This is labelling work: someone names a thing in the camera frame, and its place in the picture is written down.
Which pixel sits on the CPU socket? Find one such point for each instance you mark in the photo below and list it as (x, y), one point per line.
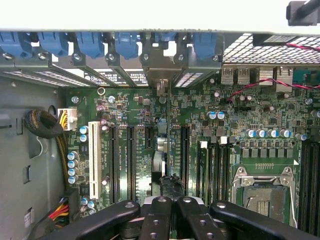
(265, 202)

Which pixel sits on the grey open PC case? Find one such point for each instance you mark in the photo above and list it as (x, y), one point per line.
(247, 50)

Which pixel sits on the metal socket cover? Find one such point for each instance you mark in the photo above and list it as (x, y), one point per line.
(265, 179)

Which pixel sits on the RAM stick with white label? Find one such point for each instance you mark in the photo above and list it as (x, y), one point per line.
(203, 175)

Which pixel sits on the white expansion slot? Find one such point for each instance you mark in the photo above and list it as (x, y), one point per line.
(94, 160)

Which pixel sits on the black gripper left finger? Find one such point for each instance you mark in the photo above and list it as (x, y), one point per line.
(157, 220)

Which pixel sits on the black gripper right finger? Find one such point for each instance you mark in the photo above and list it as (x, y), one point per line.
(202, 222)

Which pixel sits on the blue card clip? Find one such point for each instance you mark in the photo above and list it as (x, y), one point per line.
(53, 45)
(204, 45)
(90, 45)
(127, 46)
(12, 45)
(166, 37)

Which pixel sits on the black RAM slot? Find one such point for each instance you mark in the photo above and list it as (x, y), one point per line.
(214, 175)
(224, 172)

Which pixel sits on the long black expansion slot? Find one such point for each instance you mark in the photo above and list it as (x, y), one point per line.
(185, 160)
(114, 162)
(131, 162)

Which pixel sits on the short black expansion slot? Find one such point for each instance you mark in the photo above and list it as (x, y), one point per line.
(149, 137)

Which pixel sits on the green motherboard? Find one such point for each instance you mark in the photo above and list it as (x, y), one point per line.
(130, 110)

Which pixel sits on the grey power supply unit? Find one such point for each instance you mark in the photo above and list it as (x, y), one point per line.
(25, 162)

